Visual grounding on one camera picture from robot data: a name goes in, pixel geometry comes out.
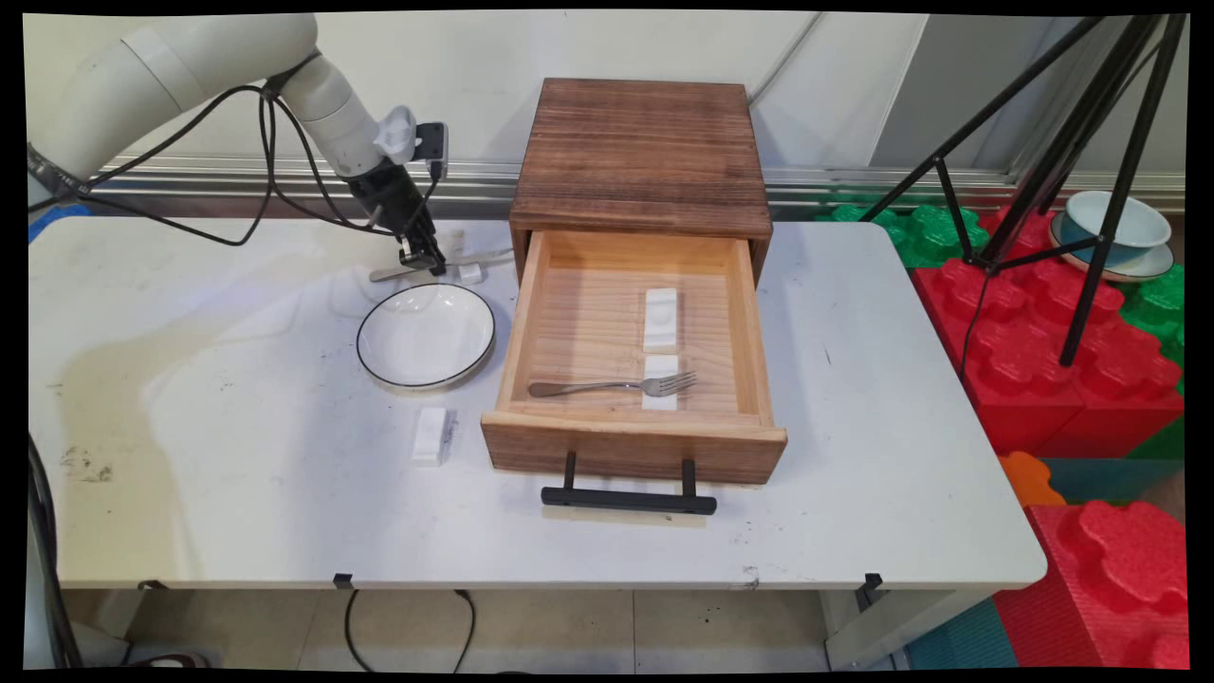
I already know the black grey wrist camera box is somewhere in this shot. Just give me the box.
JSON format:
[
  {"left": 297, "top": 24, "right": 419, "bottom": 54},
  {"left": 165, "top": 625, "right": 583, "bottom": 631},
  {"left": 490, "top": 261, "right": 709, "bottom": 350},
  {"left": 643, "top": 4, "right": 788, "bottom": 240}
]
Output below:
[{"left": 414, "top": 121, "right": 449, "bottom": 181}]

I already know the light wooden drawer, black handle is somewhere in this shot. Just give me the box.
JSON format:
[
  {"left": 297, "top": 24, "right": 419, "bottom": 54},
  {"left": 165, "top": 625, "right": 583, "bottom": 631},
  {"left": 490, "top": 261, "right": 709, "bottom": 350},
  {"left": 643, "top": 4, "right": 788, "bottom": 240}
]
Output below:
[{"left": 480, "top": 228, "right": 788, "bottom": 516}]

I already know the aluminium wall rail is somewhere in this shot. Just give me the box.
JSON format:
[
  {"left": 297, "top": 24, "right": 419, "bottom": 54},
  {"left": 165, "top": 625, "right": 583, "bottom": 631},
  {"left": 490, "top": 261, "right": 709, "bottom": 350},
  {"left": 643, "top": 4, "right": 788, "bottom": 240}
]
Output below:
[{"left": 85, "top": 155, "right": 1186, "bottom": 221}]

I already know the orange foam piece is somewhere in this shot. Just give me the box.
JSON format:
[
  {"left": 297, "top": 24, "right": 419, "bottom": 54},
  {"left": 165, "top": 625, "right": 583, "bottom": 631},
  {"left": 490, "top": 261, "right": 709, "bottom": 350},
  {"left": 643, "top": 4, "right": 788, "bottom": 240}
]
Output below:
[{"left": 998, "top": 452, "right": 1068, "bottom": 508}]

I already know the white ribbed camera mount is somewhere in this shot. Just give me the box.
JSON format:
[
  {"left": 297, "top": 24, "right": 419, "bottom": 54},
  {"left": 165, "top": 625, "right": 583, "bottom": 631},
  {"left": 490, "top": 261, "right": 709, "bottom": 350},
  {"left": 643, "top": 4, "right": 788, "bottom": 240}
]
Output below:
[{"left": 375, "top": 104, "right": 419, "bottom": 165}]

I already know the pale saucer plate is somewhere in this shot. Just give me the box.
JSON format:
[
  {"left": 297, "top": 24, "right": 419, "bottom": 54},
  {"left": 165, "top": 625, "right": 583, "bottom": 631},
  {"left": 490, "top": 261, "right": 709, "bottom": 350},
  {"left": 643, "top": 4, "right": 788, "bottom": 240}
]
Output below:
[{"left": 1048, "top": 213, "right": 1175, "bottom": 284}]

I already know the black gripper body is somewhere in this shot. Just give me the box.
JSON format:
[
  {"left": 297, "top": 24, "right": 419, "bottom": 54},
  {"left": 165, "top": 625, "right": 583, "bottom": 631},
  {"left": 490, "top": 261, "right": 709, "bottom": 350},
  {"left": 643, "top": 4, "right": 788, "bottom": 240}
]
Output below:
[{"left": 349, "top": 159, "right": 440, "bottom": 250}]

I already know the metal spoon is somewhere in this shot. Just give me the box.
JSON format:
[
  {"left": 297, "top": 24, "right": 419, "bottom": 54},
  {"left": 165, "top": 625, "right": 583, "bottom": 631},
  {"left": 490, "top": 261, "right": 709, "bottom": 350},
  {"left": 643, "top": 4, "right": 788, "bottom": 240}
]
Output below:
[{"left": 370, "top": 249, "right": 515, "bottom": 284}]

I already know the black tripod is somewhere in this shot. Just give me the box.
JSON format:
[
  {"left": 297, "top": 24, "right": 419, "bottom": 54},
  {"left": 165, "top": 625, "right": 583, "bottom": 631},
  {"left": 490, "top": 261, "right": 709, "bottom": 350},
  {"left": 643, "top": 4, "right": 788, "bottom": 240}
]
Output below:
[{"left": 858, "top": 14, "right": 1188, "bottom": 369}]

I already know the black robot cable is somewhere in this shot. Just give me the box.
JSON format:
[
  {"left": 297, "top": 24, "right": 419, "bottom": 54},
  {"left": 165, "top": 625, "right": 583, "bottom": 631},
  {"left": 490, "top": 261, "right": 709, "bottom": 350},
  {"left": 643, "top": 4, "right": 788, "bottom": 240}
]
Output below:
[{"left": 28, "top": 52, "right": 442, "bottom": 248}]

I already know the white plate with black rim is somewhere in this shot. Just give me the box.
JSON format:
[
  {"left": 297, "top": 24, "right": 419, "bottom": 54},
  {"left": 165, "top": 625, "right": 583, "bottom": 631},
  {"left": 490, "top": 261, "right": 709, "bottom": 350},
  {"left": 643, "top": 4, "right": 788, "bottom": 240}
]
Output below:
[{"left": 357, "top": 283, "right": 497, "bottom": 392}]

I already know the steel fork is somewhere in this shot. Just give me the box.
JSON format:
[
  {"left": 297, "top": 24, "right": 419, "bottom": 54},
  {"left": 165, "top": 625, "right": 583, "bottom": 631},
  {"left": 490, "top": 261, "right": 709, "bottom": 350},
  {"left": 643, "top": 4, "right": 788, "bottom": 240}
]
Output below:
[{"left": 528, "top": 371, "right": 698, "bottom": 398}]

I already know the white table leg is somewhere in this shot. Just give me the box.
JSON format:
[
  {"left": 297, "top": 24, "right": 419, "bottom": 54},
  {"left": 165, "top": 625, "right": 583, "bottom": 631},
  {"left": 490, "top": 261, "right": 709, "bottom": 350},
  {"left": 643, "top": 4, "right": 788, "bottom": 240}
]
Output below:
[{"left": 820, "top": 588, "right": 997, "bottom": 671}]

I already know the green foam block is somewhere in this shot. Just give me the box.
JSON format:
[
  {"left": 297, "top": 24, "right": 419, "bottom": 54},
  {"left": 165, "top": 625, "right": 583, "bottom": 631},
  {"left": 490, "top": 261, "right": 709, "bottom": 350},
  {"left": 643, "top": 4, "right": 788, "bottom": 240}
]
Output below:
[
  {"left": 816, "top": 202, "right": 992, "bottom": 269},
  {"left": 1119, "top": 264, "right": 1186, "bottom": 395}
]

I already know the dark wooden drawer cabinet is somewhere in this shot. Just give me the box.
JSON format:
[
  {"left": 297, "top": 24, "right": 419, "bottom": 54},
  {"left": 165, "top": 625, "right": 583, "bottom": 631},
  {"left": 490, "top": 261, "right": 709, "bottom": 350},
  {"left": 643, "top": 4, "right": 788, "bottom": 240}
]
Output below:
[{"left": 509, "top": 79, "right": 774, "bottom": 286}]

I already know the black floor cable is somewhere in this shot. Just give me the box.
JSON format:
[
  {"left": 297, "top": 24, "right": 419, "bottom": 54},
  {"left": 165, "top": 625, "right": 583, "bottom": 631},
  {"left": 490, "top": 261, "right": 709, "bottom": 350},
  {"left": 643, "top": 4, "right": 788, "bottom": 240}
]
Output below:
[{"left": 343, "top": 588, "right": 477, "bottom": 674}]

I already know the teal foam mat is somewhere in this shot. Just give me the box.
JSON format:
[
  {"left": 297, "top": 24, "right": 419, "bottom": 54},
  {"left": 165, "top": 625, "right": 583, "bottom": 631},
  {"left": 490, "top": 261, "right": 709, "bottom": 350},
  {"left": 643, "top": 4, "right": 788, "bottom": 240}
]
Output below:
[{"left": 906, "top": 596, "right": 1021, "bottom": 670}]

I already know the teal foam block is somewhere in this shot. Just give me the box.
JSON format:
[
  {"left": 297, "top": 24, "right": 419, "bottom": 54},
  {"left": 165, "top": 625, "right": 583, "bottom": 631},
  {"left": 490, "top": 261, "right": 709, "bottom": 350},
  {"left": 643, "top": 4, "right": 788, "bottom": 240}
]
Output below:
[{"left": 1039, "top": 458, "right": 1185, "bottom": 504}]

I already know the pale blue bowl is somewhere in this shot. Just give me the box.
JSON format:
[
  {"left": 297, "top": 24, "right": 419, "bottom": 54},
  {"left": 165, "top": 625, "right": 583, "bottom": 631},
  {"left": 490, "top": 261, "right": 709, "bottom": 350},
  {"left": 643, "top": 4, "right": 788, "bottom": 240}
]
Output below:
[{"left": 1060, "top": 191, "right": 1172, "bottom": 267}]

